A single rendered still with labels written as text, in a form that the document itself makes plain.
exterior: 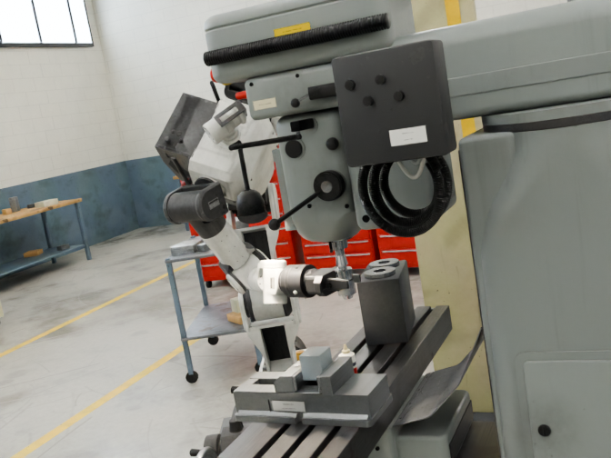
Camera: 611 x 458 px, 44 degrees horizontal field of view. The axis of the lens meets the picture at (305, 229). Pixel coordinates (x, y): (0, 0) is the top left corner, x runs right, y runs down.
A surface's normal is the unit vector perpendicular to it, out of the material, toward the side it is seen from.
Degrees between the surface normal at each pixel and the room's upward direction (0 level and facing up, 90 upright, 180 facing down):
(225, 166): 57
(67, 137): 90
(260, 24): 90
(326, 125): 90
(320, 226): 118
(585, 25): 90
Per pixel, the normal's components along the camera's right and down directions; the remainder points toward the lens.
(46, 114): 0.90, -0.09
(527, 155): -0.69, -0.01
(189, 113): -0.11, -0.40
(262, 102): -0.40, 0.22
